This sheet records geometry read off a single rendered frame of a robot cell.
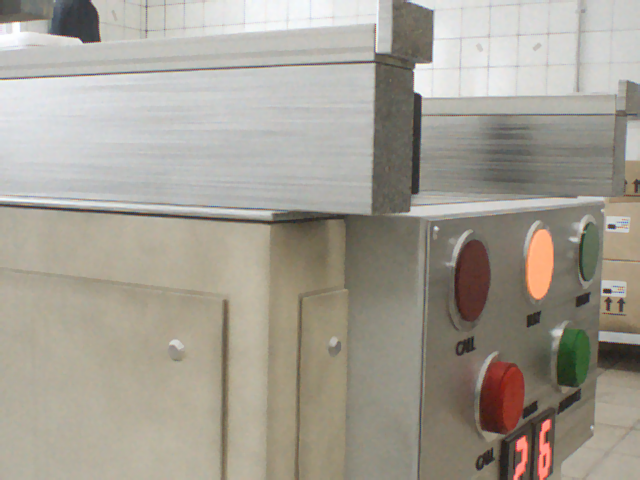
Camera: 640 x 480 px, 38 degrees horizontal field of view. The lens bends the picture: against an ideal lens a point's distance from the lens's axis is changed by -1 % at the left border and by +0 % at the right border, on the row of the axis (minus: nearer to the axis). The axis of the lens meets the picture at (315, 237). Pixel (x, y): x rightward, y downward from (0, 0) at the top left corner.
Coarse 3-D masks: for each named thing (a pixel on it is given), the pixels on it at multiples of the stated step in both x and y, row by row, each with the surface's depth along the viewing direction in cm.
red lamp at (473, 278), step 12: (468, 252) 35; (480, 252) 36; (468, 264) 35; (480, 264) 36; (468, 276) 35; (480, 276) 36; (468, 288) 35; (480, 288) 36; (468, 300) 35; (480, 300) 36; (468, 312) 35; (480, 312) 36
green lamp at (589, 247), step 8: (592, 224) 49; (584, 232) 48; (592, 232) 49; (584, 240) 48; (592, 240) 49; (584, 248) 48; (592, 248) 49; (584, 256) 48; (592, 256) 50; (584, 264) 48; (592, 264) 50; (584, 272) 48; (592, 272) 50
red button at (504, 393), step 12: (492, 372) 38; (504, 372) 38; (516, 372) 38; (492, 384) 37; (504, 384) 37; (516, 384) 38; (492, 396) 37; (504, 396) 37; (516, 396) 39; (492, 408) 37; (504, 408) 37; (516, 408) 39; (492, 420) 37; (504, 420) 37; (516, 420) 39; (492, 432) 38; (504, 432) 38
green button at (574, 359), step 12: (564, 336) 46; (576, 336) 46; (588, 336) 47; (564, 348) 46; (576, 348) 46; (588, 348) 47; (564, 360) 46; (576, 360) 46; (588, 360) 48; (564, 372) 46; (576, 372) 46; (564, 384) 46; (576, 384) 47
